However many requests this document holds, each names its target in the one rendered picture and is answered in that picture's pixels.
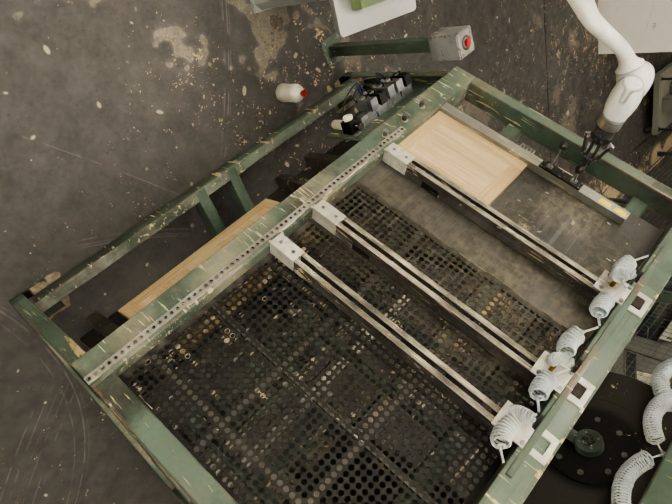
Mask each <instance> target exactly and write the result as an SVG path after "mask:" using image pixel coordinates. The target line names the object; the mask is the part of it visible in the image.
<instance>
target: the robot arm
mask: <svg viewBox="0 0 672 504"><path fill-rule="evenodd" d="M567 1H568V3H569V4H570V6H571V8H572V9H573V11H574V12H575V14H576V16H577V17H578V19H579V20H580V22H581V23H582V25H583V26H584V27H585V28H586V29H587V30H588V31H589V32H590V33H591V34H592V35H593V36H595V37H596V38H597V39H598V40H600V41H601V42H602V43H603V44H605V45H606V46H607V47H608V48H609V49H611V50H612V51H613V52H614V54H615V55H616V58H617V60H618V67H617V69H616V71H615V73H616V85H615V86H614V88H613V89H612V91H611V92H610V94H609V96H608V98H607V100H606V102H605V105H604V109H603V110H602V112H601V114H600V116H599V119H598V120H597V125H596V127H595V129H594V130H592V132H589V131H588V130H587V131H586V132H585V133H584V134H583V135H584V140H583V144H582V149H581V154H583V155H584V156H583V158H582V160H581V162H583V163H582V166H583V167H584V168H585V167H586V166H587V165H588V166H589V165H590V164H591V163H592V161H593V160H594V161H595V162H597V161H598V160H599V159H600V158H601V157H603V156H604V155H605V154H606V153H607V152H609V151H612V150H613V149H614V148H615V145H612V143H611V142H612V138H613V136H614V134H615V133H616V132H618V131H619V130H620V128H621V127H622V125H623V124H624V123H625V121H626V119H627V118H628V117H629V116H630V115H631V114H632V113H633V112H634V111H635V109H636V108H637V107H638V105H639V104H640V102H641V100H642V97H643V96H644V95H645V94H646V93H647V92H648V90H649V89H650V87H651V85H652V83H653V80H654V77H655V71H654V68H653V66H652V65H651V64H650V63H649V62H647V61H645V60H644V59H643V58H639V57H637V56H636V55H635V53H634V51H633V50H632V48H631V46H630V45H629V44H628V42H627V41H626V40H625V39H624V38H623V37H622V36H621V35H620V34H619V33H618V32H617V31H616V30H615V29H614V28H613V27H612V26H611V25H610V24H609V23H608V22H607V21H606V20H605V19H604V18H603V17H602V15H601V14H600V13H599V11H598V9H597V7H596V4H595V0H567ZM590 135H591V140H592V142H591V144H590V146H589V148H588V149H587V145H588V141H589V137H590ZM595 144H596V145H597V147H596V149H595V151H594V152H593V154H592V156H591V155H590V152H591V150H592V149H593V147H594V145H595ZM605 145H608V146H607V148H606V149H605V150H604V151H603V152H602V153H601V154H600V155H598V156H597V157H596V155H597V153H598V151H599V150H600V148H601V147H602V146H605ZM586 149H587V151H586Z"/></svg>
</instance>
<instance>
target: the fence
mask: <svg viewBox="0 0 672 504"><path fill-rule="evenodd" d="M440 111H441V112H443V113H444V114H446V115H447V116H449V117H451V118H452V119H454V120H456V121H457V122H459V123H461V124H462V125H464V126H465V127H467V128H469V129H470V130H472V131H474V132H475V133H477V134H479V135H480V136H482V137H483V138H485V139H487V140H488V141H490V142H492V143H493V144H495V145H497V146H498V147H500V148H501V149H503V150H505V151H506V152H508V153H510V154H511V155H513V156H514V157H516V158H518V159H519V160H521V161H523V162H524V163H526V164H528V165H527V168H528V169H530V170H532V171H533V172H535V173H537V174H538V175H540V176H542V177H543V178H545V179H546V180H548V181H550V182H551V183H553V184H555V185H556V186H558V187H559V188H561V189H563V190H564V191H566V192H568V193H569V194H571V195H572V196H574V197H576V198H577V199H579V200H581V201H582V202H584V203H585V204H587V205H589V206H590V207H592V208H594V209H595V210H597V211H599V212H600V213H602V214H603V215H605V216H607V217H608V218H610V219H612V220H613V221H615V222H616V223H618V224H620V225H622V224H623V222H624V221H625V220H626V219H627V217H628V216H629V215H630V212H628V211H626V210H625V209H623V208H621V207H620V206H618V205H617V204H615V203H613V202H612V201H610V200H608V199H607V198H605V197H603V196H602V195H600V194H598V193H597V192H595V191H593V190H592V189H590V188H588V187H587V186H585V185H583V186H582V187H581V189H580V190H579V191H578V190H576V189H575V188H573V187H571V186H570V185H568V184H567V183H565V182H563V181H562V180H560V179H558V178H557V177H555V176H553V175H552V174H550V173H548V172H547V171H545V170H544V169H542V168H540V167H539V164H540V163H541V162H542V161H543V160H542V159H540V158H538V157H537V156H535V155H533V154H532V153H530V152H529V151H527V150H525V149H524V148H522V147H520V146H519V145H517V144H515V143H514V142H512V141H510V140H509V139H507V138H505V137H504V136H502V135H500V134H499V133H497V132H495V131H494V130H492V129H490V128H489V127H487V126H485V125H484V124H482V123H480V122H479V121H477V120H475V119H474V118H472V117H470V116H469V115H467V114H465V113H464V112H462V111H460V110H459V109H457V108H455V107H454V106H452V105H450V104H449V103H445V104H444V105H443V106H442V107H441V108H440ZM601 198H603V199H605V200H607V201H608V202H610V203H611V204H612V205H611V206H610V208H609V207H607V206H605V205H604V204H602V203H600V202H599V200H600V199H601ZM616 207H618V208H620V209H621V210H623V211H625V212H626V213H627V214H626V216H625V217H623V216H622V215H620V214H619V213H617V212H615V211H614V209H615V208H616Z"/></svg>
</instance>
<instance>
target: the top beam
mask: <svg viewBox="0 0 672 504"><path fill-rule="evenodd" d="M662 246H666V247H667V248H669V249H668V250H667V252H666V253H665V255H664V256H663V258H662V259H661V261H660V262H659V264H658V265H657V267H656V268H655V270H654V271H653V272H652V274H651V275H650V277H649V278H648V280H647V281H646V283H645V284H644V286H643V287H642V289H641V290H640V292H641V293H643V294H644V295H646V296H647V297H649V298H650V299H652V300H653V301H652V302H651V304H650V306H649V307H648V309H647V310H646V312H645V313H644V315H643V316H642V318H639V317H637V316H636V315H634V314H633V313H631V312H630V311H628V310H627V311H626V312H625V314H624V315H623V317H622V318H621V319H620V321H619V322H618V324H617V325H616V327H615V328H614V330H613V331H612V333H611V334H610V336H609V337H608V339H607V340H606V341H605V343H604V344H603V346H602V347H601V349H600V350H599V352H598V353H597V355H596V356H595V358H594V359H593V361H592V362H591V363H590V365H589V366H588V368H587V369H586V371H585V372H584V374H583V375H582V377H583V378H584V379H585V380H587V381H588V382H590V383H591V384H592V385H593V386H595V387H596V388H595V389H594V391H593V392H592V394H591V395H590V397H589V398H588V400H587V401H586V403H585V405H584V406H583V408H582V409H579V408H578V407H577V406H575V405H574V404H572V403H571V402H570V401H568V400H567V399H566V400H565V402H564V403H563V405H562V406H561V407H560V409H559V410H558V412H557V413H556V415H555V416H554V418H553V419H552V421H551V422H550V424H549V425H548V427H547V428H546V430H547V431H548V432H550V433H551V434H552V435H553V436H555V437H556V438H557V439H558V440H560V443H559V444H558V446H557V447H556V449H555V450H554V452H553V453H552V455H551V456H550V458H549V459H548V461H547V462H546V464H545V465H544V466H543V465H541V464H540V463H539V462H538V461H536V460H535V459H534V458H533V457H531V456H530V455H529V454H528V456H527V457H526V459H525V460H524V462H523V463H522V465H521V466H520V468H519V469H518V471H517V472H516V474H515V475H514V476H513V478H511V479H509V478H508V477H507V476H506V475H505V473H506V471H507V470H508V468H509V467H510V465H511V464H512V462H513V461H514V460H515V458H516V457H517V455H518V454H519V452H520V451H521V449H522V448H521V447H519V446H518V445H517V444H515V445H514V447H513V448H512V450H511V451H510V453H509V454H508V455H507V457H506V458H505V463H502V464H501V465H500V467H499V468H498V470H497V471H496V473H495V474H494V475H493V477H492V478H491V480H490V481H489V482H488V484H487V485H486V487H485V488H484V490H483V491H482V492H481V494H480V495H479V497H478V498H477V500H476V501H475V502H474V504H523V503H524V501H525V500H526V498H527V497H528V495H529V494H530V492H531V491H532V489H533V488H534V486H535V485H536V483H537V481H538V480H539V478H540V477H541V475H542V474H543V472H544V471H545V469H546V468H547V466H548V465H549V463H550V462H551V460H552V459H553V457H554V455H555V454H556V452H557V451H558V449H559V448H560V446H561V445H562V443H563V442H564V440H565V439H566V437H567V436H568V434H569V432H570V431H571V429H572V428H573V426H574V425H575V423H576V422H577V420H578V419H579V417H580V416H581V414H582V413H583V411H584V410H585V408H586V406H587V405H588V403H589V402H590V400H591V399H592V397H593V396H594V394H595V393H596V391H597V390H598V388H599V387H600V385H601V383H602V382H603V380H604V379H605V377H606V376H607V374H608V373H609V371H610V370H611V368H612V367H613V365H614V364H615V362H616V361H617V359H618V357H619V356H620V354H621V353H622V351H623V350H624V348H625V347H626V345H627V344H628V342H629V341H630V339H631V338H632V336H633V334H634V333H635V331H636V330H637V328H638V327H639V325H640V324H641V322H642V321H643V319H644V318H645V316H646V315H647V313H648V312H649V310H650V308H651V307H652V305H653V304H654V302H655V301H656V299H657V298H658V296H659V295H660V293H661V292H662V290H663V289H664V287H665V285H666V284H667V282H668V281H669V279H670V278H671V276H672V222H671V224H670V225H669V226H668V228H667V229H666V231H665V232H664V234H663V235H662V236H661V238H660V239H659V241H658V242H657V244H656V245H655V246H654V248H653V249H652V251H651V252H650V253H649V257H647V258H646V259H645V261H644V262H643V263H642V265H641V266H640V268H639V269H638V271H637V272H636V274H637V275H638V274H639V272H640V271H642V272H643V273H644V272H645V270H646V269H647V267H648V266H649V265H650V263H651V262H652V260H653V259H654V257H655V256H656V255H657V253H658V252H659V250H660V249H661V248H662ZM620 306H621V305H619V304H618V303H616V302H615V305H614V307H613V308H611V310H610V311H609V314H608V316H607V317H605V318H604V319H603V320H602V322H601V326H598V327H599V328H598V329H596V330H595V332H594V333H593V335H592V336H591V337H590V339H589V340H588V342H587V343H586V345H585V346H584V347H583V349H582V350H581V352H580V353H579V354H578V356H577V357H576V359H575V360H574V363H575V364H576V362H577V361H578V360H579V359H580V360H581V361H583V360H584V358H585V357H586V356H587V354H588V353H589V351H590V350H591V348H592V347H593V345H594V344H595V343H596V341H597V340H598V338H599V337H600V335H601V334H602V332H603V331H604V330H605V328H606V327H607V325H608V324H609V322H610V321H611V319H612V318H613V317H614V315H615V314H616V312H617V311H618V309H619V308H620ZM559 395H560V394H559V393H558V392H557V391H555V390H553V391H552V393H551V394H550V396H549V398H548V399H547V400H546V401H545V403H544V404H543V406H542V407H541V409H540V412H538V413H537V416H536V417H535V418H536V420H537V418H538V417H539V415H540V414H542V415H543V416H545V415H546V413H547V412H548V410H549V409H550V408H551V406H552V405H553V403H554V402H555V400H556V399H557V397H558V396H559ZM550 444H551V443H550V442H549V441H548V440H546V439H545V438H544V437H543V436H541V437H540V438H539V440H538V441H537V443H536V444H535V446H534V447H533V448H534V449H535V450H536V451H537V452H539V453H540V454H541V455H542V456H543V455H544V453H545V452H546V450H547V449H548V447H549V446H550Z"/></svg>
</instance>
